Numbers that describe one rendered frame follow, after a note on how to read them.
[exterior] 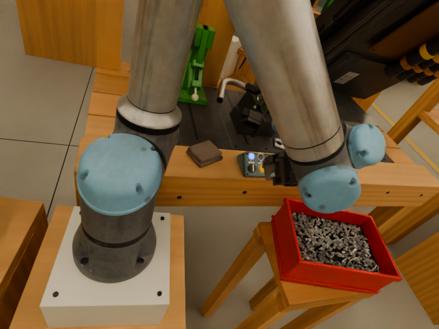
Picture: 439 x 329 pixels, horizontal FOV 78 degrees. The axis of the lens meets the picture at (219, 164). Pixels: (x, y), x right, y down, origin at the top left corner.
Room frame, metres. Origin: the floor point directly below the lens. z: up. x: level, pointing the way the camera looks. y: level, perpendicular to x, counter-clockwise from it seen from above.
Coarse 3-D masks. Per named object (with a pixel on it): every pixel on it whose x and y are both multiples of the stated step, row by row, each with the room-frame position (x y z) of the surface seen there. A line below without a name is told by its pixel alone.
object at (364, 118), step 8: (336, 96) 0.99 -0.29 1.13; (344, 96) 1.03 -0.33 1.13; (336, 104) 0.92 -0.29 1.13; (344, 104) 0.95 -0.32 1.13; (352, 104) 0.98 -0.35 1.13; (344, 112) 0.88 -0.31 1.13; (352, 112) 0.91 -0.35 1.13; (360, 112) 0.94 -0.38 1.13; (344, 120) 0.82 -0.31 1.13; (352, 120) 0.85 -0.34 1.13; (360, 120) 0.87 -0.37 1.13; (368, 120) 0.90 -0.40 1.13
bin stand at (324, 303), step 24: (264, 240) 0.53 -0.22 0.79; (240, 264) 0.55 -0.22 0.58; (216, 288) 0.58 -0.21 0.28; (264, 288) 0.71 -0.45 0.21; (288, 288) 0.41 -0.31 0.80; (312, 288) 0.44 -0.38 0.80; (264, 312) 0.39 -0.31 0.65; (288, 312) 0.39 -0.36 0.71; (312, 312) 0.53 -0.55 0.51; (336, 312) 0.51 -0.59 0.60
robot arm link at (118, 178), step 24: (96, 144) 0.27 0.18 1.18; (120, 144) 0.29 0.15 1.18; (144, 144) 0.31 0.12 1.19; (96, 168) 0.23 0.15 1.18; (120, 168) 0.25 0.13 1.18; (144, 168) 0.26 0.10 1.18; (96, 192) 0.21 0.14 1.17; (120, 192) 0.22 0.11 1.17; (144, 192) 0.24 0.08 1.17; (96, 216) 0.20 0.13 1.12; (120, 216) 0.21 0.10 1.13; (144, 216) 0.24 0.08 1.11; (120, 240) 0.21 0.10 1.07
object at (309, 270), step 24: (288, 216) 0.55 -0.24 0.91; (312, 216) 0.64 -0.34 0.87; (336, 216) 0.66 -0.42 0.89; (360, 216) 0.68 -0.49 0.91; (288, 240) 0.50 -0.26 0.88; (312, 240) 0.53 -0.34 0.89; (336, 240) 0.56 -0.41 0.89; (360, 240) 0.62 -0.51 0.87; (288, 264) 0.44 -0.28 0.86; (312, 264) 0.42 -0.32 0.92; (336, 264) 0.49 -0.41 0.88; (360, 264) 0.52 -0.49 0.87; (384, 264) 0.54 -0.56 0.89; (336, 288) 0.46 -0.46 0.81; (360, 288) 0.48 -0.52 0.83
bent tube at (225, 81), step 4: (224, 80) 1.19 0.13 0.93; (228, 80) 1.21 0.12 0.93; (232, 80) 1.24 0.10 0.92; (236, 80) 1.25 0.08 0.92; (220, 84) 1.15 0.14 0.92; (224, 84) 1.15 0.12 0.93; (228, 84) 1.22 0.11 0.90; (232, 84) 1.24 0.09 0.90; (236, 84) 1.24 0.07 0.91; (240, 84) 1.25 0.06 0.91; (244, 84) 1.26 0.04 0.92; (220, 88) 1.10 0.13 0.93; (224, 88) 1.12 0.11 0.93; (240, 88) 1.25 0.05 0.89; (244, 88) 1.25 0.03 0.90; (220, 92) 1.07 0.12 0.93; (224, 92) 1.09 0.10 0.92; (220, 96) 1.03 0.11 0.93; (216, 100) 1.03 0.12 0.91; (220, 100) 1.05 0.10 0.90
